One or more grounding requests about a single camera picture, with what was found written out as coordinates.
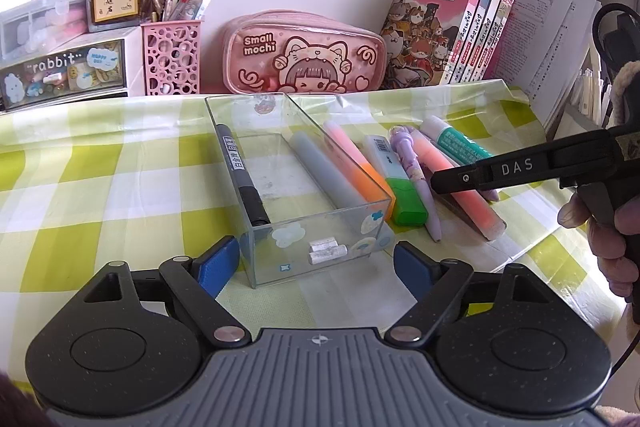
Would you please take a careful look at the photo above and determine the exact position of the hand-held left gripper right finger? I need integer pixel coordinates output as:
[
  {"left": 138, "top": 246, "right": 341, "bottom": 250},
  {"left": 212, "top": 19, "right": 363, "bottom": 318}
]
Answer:
[{"left": 385, "top": 241, "right": 556, "bottom": 348}]

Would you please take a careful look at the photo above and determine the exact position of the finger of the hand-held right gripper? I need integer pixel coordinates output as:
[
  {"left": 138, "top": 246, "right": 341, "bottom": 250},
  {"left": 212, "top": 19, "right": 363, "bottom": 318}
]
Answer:
[{"left": 431, "top": 129, "right": 616, "bottom": 196}]

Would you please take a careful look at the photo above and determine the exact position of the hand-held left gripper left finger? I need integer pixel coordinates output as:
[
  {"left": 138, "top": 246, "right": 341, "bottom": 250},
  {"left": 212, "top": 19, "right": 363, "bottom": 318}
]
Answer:
[{"left": 80, "top": 235, "right": 252, "bottom": 349}]

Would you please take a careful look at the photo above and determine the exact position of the teal correction pen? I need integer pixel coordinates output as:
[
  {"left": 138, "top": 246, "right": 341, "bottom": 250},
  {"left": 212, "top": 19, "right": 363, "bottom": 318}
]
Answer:
[{"left": 419, "top": 116, "right": 501, "bottom": 202}]

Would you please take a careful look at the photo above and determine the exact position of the coral pink highlighter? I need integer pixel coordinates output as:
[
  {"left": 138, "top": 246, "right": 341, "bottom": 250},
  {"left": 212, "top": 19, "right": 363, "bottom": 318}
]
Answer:
[{"left": 410, "top": 129, "right": 507, "bottom": 242}]

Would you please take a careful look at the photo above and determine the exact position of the highlighter with green cap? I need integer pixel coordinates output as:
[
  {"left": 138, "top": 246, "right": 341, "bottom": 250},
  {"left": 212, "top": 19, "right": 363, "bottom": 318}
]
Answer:
[{"left": 361, "top": 134, "right": 432, "bottom": 227}]

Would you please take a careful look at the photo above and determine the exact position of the purple pen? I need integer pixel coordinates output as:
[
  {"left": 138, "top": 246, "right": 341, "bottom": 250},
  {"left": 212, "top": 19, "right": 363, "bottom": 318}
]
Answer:
[{"left": 389, "top": 125, "right": 443, "bottom": 242}]

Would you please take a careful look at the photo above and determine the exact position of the clear plastic box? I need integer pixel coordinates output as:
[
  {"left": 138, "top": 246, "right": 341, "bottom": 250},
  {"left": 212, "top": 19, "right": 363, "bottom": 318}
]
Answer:
[{"left": 205, "top": 93, "right": 396, "bottom": 289}]

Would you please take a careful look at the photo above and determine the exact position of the pink highlighter with orange cap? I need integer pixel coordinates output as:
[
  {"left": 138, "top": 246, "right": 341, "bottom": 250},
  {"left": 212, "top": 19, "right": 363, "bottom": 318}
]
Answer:
[{"left": 321, "top": 120, "right": 396, "bottom": 222}]

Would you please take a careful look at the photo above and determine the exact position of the person's right hand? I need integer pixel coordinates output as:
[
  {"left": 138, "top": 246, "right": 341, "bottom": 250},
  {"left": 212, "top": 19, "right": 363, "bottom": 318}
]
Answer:
[{"left": 557, "top": 194, "right": 640, "bottom": 305}]

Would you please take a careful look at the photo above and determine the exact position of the white booklets stack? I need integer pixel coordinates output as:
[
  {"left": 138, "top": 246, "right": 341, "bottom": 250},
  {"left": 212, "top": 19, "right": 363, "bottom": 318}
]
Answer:
[{"left": 542, "top": 67, "right": 618, "bottom": 138}]

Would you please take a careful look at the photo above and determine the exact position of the silver staples strip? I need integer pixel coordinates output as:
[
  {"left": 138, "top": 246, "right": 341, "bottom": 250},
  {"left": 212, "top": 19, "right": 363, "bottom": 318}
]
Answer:
[{"left": 307, "top": 237, "right": 348, "bottom": 265}]

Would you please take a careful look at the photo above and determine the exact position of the black marker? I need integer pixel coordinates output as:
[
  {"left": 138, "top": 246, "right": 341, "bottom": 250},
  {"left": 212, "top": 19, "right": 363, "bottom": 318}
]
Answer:
[{"left": 215, "top": 123, "right": 272, "bottom": 227}]

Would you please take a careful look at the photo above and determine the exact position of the grey marker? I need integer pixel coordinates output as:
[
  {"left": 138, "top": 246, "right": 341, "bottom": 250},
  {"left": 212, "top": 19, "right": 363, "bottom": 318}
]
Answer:
[{"left": 289, "top": 131, "right": 362, "bottom": 210}]

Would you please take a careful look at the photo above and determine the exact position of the printed paper stack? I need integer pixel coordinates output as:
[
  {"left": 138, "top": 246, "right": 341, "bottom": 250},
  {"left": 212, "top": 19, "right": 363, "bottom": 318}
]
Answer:
[{"left": 492, "top": 0, "right": 603, "bottom": 132}]

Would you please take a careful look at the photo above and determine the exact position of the pink pen holder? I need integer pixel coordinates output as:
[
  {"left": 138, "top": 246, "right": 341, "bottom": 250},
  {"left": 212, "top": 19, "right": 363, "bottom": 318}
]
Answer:
[{"left": 141, "top": 19, "right": 204, "bottom": 96}]

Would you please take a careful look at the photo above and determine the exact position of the pink pencil case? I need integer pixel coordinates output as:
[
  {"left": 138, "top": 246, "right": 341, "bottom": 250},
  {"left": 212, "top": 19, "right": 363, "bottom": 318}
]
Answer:
[{"left": 221, "top": 10, "right": 387, "bottom": 95}]

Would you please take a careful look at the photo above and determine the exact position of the white drawer unit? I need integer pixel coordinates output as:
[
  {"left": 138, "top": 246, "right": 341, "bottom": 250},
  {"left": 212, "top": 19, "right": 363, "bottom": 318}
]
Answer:
[{"left": 0, "top": 24, "right": 146, "bottom": 114}]

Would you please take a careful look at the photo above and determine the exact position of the clear storage box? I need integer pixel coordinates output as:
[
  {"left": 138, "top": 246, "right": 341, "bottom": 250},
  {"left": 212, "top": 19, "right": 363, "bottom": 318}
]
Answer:
[{"left": 0, "top": 0, "right": 93, "bottom": 60}]

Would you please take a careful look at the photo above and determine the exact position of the beige fuzzy strap cover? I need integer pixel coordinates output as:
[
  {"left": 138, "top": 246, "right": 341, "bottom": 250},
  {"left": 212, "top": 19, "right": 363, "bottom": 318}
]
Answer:
[{"left": 612, "top": 62, "right": 640, "bottom": 120}]

